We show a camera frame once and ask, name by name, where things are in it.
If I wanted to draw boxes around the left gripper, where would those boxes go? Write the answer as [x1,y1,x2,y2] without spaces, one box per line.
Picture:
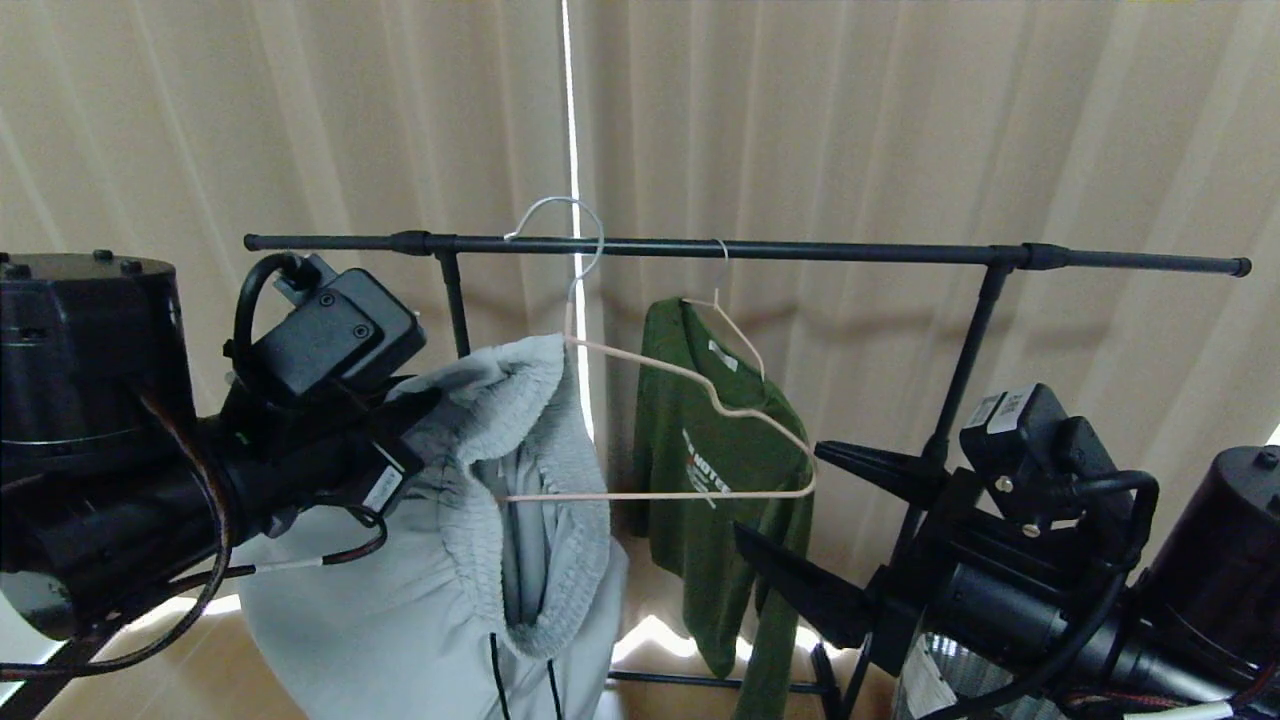
[205,388,423,543]

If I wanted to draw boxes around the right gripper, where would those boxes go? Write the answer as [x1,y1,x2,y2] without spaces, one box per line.
[733,440,1143,685]

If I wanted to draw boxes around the green printed shirt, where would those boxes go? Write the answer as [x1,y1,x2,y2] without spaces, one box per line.
[629,298,819,720]

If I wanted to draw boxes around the pink clothes hanger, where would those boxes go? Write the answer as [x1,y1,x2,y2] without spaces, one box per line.
[682,240,769,382]
[494,195,819,504]

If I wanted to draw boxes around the pale grey shorts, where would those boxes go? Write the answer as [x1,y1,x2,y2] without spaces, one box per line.
[230,333,631,720]

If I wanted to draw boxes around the white laundry basket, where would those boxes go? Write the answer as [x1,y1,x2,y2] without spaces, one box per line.
[890,633,1063,720]

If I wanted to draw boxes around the black clothes rack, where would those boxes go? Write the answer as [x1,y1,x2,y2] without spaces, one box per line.
[243,230,1253,720]

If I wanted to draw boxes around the window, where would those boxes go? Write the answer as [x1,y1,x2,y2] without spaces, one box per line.
[0,598,101,720]

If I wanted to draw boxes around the beige curtain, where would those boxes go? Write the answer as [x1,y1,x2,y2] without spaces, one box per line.
[0,0,1280,661]

